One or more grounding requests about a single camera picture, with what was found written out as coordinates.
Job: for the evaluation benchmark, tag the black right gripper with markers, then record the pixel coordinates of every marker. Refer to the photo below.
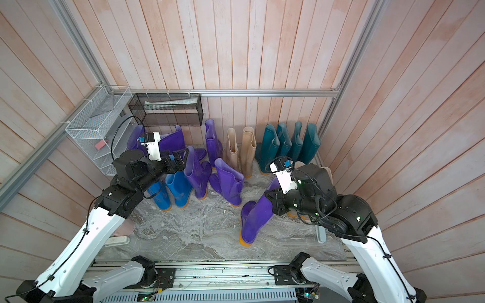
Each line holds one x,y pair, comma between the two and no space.
278,201

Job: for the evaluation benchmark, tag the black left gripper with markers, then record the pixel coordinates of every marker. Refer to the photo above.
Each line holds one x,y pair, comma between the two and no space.
180,165

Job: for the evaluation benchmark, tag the lilac purple boot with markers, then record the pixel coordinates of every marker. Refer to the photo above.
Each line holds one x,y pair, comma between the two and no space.
227,182
197,173

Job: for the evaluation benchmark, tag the large blue boot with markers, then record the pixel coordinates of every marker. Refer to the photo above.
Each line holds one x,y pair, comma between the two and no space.
179,187

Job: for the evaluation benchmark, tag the small blue boot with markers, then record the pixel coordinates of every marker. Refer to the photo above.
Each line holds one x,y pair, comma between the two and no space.
158,193

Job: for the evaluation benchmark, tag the large purple boot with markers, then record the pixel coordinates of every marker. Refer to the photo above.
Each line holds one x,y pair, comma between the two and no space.
254,215

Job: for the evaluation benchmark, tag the large beige boot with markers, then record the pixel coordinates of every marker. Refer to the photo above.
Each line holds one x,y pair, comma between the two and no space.
329,172

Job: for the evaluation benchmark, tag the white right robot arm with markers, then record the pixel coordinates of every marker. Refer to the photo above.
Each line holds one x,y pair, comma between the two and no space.
357,226

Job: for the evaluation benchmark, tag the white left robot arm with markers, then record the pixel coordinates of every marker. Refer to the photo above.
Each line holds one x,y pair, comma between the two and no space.
63,280

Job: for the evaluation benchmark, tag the grey white remote right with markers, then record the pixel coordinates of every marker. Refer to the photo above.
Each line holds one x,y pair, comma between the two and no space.
321,234

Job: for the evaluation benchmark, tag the pink eraser block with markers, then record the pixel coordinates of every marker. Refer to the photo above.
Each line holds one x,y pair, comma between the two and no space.
101,144

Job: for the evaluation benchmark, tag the vented grille strip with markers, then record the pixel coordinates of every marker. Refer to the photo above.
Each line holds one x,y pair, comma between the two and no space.
241,295

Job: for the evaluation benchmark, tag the white remote left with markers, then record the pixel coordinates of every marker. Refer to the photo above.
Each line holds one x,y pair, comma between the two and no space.
117,241

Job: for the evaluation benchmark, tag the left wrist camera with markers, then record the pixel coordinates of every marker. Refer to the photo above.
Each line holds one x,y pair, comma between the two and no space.
151,142

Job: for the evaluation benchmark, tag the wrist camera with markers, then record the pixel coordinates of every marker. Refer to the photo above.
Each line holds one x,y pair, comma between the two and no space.
151,142
282,167

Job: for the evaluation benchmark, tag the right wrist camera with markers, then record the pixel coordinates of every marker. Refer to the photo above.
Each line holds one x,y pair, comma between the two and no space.
282,167

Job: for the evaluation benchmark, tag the black mesh wall basket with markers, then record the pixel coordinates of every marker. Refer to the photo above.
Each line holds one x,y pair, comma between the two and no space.
167,109

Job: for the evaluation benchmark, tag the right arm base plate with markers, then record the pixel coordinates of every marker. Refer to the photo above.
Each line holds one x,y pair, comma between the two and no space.
284,275

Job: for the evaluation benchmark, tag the white wire wall shelf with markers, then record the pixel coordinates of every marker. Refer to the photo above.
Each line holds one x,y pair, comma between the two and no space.
103,116

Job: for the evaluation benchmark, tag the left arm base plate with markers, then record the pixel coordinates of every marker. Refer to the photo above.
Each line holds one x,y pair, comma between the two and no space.
164,279

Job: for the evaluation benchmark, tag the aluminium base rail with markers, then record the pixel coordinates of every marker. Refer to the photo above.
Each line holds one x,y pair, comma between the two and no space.
222,275

